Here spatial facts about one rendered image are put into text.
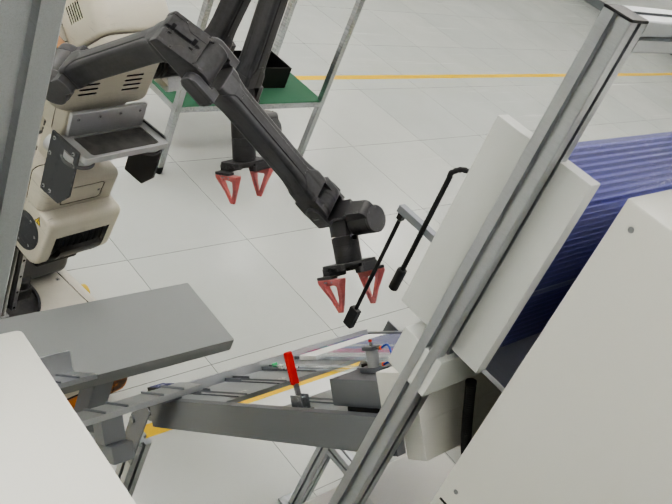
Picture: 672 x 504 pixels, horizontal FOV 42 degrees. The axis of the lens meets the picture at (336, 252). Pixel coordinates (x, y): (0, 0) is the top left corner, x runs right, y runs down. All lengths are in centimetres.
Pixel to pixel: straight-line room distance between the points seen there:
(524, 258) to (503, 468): 31
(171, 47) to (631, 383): 94
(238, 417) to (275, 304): 187
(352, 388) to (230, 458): 143
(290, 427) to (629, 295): 71
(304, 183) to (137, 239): 195
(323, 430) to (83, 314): 94
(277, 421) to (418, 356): 42
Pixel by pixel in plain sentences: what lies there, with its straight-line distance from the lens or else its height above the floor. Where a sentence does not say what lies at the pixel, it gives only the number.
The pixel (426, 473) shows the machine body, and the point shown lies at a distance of 223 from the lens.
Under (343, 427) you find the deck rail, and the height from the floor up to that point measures 111.
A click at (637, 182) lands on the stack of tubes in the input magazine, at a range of 134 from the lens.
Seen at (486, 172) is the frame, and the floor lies 164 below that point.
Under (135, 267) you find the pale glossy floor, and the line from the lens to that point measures 348.
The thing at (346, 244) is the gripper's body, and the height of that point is 116.
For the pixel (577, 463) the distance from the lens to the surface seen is 121.
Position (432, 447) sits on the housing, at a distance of 141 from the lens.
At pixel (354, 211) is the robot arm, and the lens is 176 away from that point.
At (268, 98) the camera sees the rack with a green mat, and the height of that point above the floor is 35.
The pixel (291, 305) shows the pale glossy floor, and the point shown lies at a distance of 357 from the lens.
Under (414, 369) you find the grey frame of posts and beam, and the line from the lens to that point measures 128.
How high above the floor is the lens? 209
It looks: 31 degrees down
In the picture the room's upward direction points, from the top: 24 degrees clockwise
